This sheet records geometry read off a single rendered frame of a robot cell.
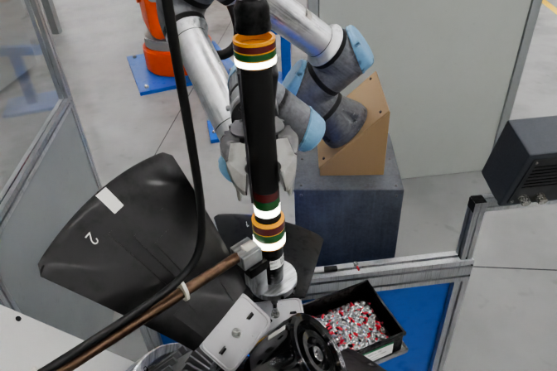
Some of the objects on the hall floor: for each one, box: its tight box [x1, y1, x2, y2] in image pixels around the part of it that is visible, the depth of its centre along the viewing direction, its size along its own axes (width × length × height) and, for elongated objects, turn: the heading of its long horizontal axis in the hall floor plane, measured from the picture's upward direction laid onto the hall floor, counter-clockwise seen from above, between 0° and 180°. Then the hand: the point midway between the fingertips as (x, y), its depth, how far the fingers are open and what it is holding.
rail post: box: [429, 281, 468, 371], centre depth 150 cm, size 4×4×78 cm
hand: (264, 179), depth 53 cm, fingers closed on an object, 4 cm apart
